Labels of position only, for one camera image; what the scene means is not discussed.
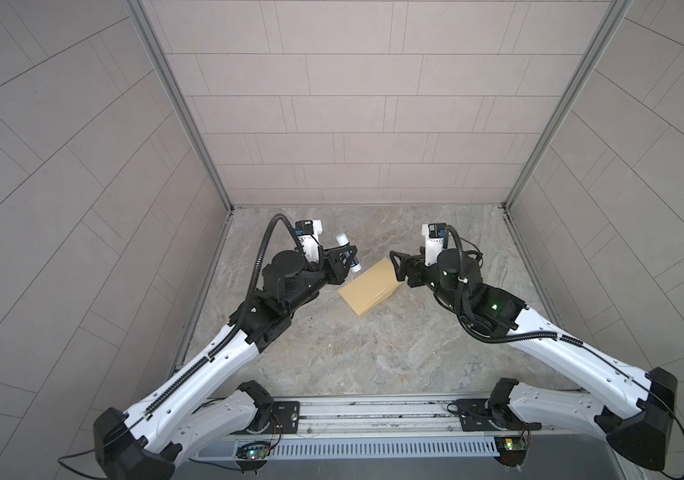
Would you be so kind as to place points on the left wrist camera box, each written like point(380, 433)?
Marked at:
point(308, 232)

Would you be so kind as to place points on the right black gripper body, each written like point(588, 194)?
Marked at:
point(421, 275)

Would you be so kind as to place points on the green circuit board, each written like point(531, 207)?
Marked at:
point(254, 451)
point(513, 452)

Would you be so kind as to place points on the white slotted cable duct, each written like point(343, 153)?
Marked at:
point(386, 448)

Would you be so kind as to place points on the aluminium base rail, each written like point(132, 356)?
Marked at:
point(426, 415)

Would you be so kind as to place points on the yellow paper envelope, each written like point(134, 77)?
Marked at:
point(371, 288)

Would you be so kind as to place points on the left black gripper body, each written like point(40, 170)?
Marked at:
point(330, 273)

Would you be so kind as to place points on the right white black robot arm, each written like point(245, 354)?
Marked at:
point(632, 409)

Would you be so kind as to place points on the left green circuit board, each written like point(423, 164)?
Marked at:
point(254, 451)

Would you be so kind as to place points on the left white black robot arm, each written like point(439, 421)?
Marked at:
point(170, 426)

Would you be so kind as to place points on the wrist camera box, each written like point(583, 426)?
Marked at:
point(308, 232)
point(435, 241)

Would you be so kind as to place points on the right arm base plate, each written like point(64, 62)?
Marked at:
point(486, 414)

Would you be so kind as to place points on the right green circuit board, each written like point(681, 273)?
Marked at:
point(513, 452)

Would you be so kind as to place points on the blue white glue stick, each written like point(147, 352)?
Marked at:
point(350, 256)

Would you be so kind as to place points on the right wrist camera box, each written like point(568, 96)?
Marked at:
point(435, 241)

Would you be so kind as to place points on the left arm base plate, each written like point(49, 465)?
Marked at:
point(284, 414)

